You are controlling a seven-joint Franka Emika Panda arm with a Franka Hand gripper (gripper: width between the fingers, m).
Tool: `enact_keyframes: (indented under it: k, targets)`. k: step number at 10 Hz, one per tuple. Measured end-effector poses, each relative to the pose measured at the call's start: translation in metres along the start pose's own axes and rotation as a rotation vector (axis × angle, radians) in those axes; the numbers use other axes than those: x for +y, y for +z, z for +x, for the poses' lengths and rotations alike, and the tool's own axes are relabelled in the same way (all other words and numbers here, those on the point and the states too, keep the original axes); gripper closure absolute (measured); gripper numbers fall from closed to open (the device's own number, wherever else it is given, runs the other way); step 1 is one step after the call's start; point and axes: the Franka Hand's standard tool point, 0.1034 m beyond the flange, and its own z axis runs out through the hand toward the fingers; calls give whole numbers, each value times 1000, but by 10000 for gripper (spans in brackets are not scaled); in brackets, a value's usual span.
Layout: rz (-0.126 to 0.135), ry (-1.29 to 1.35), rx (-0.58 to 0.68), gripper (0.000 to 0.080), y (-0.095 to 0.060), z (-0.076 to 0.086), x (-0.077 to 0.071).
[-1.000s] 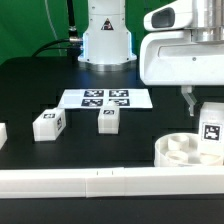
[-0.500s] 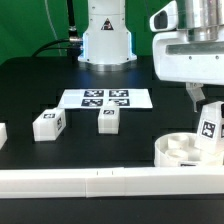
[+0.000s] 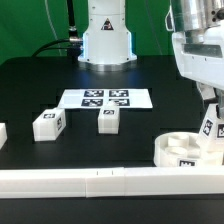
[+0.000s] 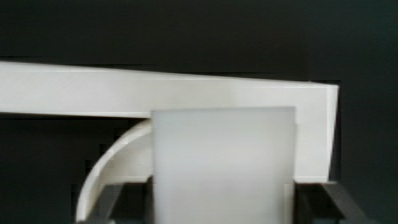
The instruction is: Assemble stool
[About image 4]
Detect white stool leg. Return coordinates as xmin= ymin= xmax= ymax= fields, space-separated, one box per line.
xmin=153 ymin=108 xmax=297 ymax=224

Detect white round stool seat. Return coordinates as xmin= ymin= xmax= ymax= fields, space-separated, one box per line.
xmin=75 ymin=120 xmax=153 ymax=221

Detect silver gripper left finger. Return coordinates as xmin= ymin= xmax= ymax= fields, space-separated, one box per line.
xmin=87 ymin=183 xmax=154 ymax=224

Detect white U-shaped fence frame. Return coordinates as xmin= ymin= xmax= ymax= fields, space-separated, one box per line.
xmin=0 ymin=61 xmax=339 ymax=183

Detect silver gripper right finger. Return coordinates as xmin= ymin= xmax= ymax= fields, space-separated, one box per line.
xmin=293 ymin=182 xmax=371 ymax=224

